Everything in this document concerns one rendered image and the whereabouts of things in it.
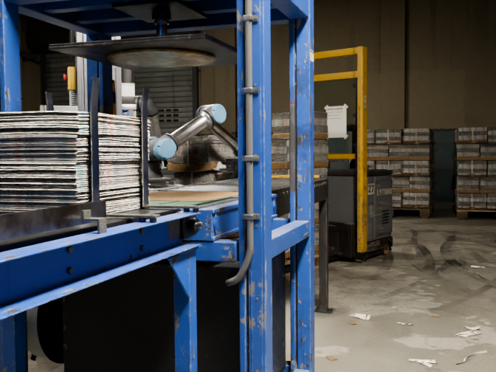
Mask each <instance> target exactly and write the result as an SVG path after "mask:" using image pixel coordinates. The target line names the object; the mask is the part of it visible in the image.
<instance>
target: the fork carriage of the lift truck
mask: <svg viewBox="0 0 496 372"><path fill-rule="evenodd" d="M328 253H335V254H337V256H338V257H345V258H354V223H350V222H339V221H328Z"/></svg>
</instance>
